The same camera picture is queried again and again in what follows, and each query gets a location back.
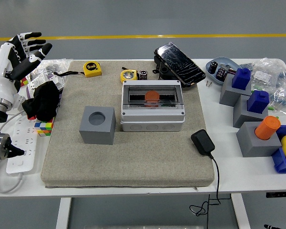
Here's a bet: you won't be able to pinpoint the white table leg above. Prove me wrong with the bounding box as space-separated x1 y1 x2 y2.
231 193 251 229
56 197 72 229

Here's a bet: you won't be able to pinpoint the yellow tape measure black strap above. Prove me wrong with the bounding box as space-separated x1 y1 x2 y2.
53 61 102 77

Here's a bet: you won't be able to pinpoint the blue block battery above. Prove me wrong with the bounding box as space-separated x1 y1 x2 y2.
231 68 251 91
246 90 270 114

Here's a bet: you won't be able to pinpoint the blue plastic bin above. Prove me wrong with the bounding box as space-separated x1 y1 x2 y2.
271 125 286 174

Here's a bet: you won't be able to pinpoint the orange cylinder battery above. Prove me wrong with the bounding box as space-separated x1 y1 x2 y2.
144 90 160 108
254 116 281 141

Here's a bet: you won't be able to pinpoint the white switch package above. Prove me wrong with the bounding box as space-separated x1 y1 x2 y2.
26 73 65 98

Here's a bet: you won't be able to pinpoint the blue-grey oval tray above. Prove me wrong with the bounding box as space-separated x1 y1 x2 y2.
205 56 241 86

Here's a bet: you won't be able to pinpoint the grey-brown mat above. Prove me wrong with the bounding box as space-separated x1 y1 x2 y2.
40 59 215 189

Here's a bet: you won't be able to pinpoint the black cracked screen device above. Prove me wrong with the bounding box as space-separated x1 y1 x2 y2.
153 42 207 88

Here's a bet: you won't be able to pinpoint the clear plastic bags of parts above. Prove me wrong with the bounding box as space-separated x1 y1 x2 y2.
240 57 286 117

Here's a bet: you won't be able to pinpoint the white power strip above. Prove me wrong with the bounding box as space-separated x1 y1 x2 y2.
6 114 39 175

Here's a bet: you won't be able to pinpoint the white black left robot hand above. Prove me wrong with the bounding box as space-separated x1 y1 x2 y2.
0 31 53 102

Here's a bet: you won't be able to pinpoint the black adapter cord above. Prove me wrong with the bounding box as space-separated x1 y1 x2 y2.
189 154 222 229

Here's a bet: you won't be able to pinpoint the grey junction box clear lid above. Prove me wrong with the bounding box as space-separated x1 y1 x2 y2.
120 80 186 133

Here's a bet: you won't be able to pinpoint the black power adapter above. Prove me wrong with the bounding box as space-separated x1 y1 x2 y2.
191 129 215 157

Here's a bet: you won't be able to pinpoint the grey cube holder block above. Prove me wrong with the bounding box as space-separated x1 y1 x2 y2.
233 94 269 128
235 121 282 158
219 73 253 107
79 105 117 146

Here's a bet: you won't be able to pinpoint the clear plastic bag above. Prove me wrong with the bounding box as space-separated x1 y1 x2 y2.
30 58 74 79

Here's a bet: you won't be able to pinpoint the black table control panel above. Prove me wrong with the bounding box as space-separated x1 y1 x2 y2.
266 191 286 198

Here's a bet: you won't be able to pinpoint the black cloth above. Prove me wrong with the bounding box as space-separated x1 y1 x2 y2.
21 81 61 121

